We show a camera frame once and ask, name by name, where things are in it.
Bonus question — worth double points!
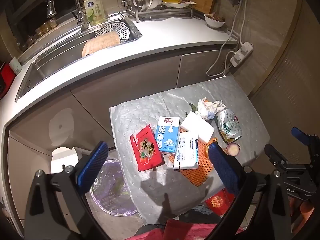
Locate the glass jars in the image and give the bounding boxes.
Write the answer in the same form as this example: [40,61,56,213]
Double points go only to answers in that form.
[35,19,58,34]

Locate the metal dish rack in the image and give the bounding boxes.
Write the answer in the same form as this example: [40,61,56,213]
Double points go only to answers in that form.
[114,0,194,22]

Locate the white plate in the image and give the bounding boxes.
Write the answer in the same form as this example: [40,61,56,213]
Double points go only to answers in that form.
[161,1,190,8]

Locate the stainless steel sink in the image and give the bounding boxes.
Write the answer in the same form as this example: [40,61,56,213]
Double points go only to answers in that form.
[15,17,143,103]

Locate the perforated metal steamer plate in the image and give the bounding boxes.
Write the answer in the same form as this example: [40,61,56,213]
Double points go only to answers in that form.
[96,21,130,42]

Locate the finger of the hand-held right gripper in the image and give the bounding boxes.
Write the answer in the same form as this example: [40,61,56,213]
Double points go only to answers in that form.
[291,127,320,155]
[264,144,288,167]

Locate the white power cable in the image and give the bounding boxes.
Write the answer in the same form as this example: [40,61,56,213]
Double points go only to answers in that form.
[206,0,244,78]
[239,0,250,46]

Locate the white cup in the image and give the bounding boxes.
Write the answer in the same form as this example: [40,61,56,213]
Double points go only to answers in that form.
[9,57,22,75]

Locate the crushed silver can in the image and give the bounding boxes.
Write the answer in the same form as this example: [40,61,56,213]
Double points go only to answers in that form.
[215,108,243,143]

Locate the wooden cutting board in sink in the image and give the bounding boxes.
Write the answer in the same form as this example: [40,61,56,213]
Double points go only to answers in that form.
[82,31,121,57]

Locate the red snack packet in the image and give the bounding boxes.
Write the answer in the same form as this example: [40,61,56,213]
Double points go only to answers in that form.
[130,123,164,172]

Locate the white wipes packet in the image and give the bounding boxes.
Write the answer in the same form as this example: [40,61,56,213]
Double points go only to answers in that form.
[173,131,199,170]

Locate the white absorbent table mat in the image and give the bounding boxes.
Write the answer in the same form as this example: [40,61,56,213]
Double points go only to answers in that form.
[109,76,270,224]

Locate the white power strip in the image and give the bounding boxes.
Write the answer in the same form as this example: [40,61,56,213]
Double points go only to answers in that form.
[230,42,253,67]

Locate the onion piece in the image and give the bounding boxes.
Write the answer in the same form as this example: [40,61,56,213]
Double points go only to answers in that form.
[226,142,241,157]

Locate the green dish soap bottle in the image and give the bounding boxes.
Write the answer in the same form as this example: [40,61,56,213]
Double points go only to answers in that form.
[84,0,105,27]

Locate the white foam block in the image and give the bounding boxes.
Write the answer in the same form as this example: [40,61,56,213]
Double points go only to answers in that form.
[180,112,215,144]

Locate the white tissue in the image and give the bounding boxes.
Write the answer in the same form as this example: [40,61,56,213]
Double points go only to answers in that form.
[195,97,227,120]

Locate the orange foam fruit net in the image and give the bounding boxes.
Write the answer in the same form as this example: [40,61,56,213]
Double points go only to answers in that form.
[169,127,228,187]

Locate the trash bin with purple bag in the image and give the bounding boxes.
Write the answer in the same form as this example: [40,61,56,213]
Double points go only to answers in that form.
[89,159,138,217]

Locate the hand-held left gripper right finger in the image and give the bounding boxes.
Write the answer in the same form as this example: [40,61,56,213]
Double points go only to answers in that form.
[207,142,292,240]

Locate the red and black appliance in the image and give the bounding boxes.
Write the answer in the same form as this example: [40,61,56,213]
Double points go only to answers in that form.
[0,62,15,80]

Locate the white bowl with food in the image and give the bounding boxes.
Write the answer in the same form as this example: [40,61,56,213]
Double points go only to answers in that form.
[204,12,226,28]

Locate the small red packet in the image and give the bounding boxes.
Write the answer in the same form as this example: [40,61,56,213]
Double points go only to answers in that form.
[205,189,235,215]

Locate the blue and white milk carton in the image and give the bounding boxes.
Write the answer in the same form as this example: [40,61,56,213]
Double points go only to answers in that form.
[154,116,181,155]

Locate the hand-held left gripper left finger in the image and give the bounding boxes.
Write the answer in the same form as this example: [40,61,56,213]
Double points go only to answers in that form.
[24,141,110,240]

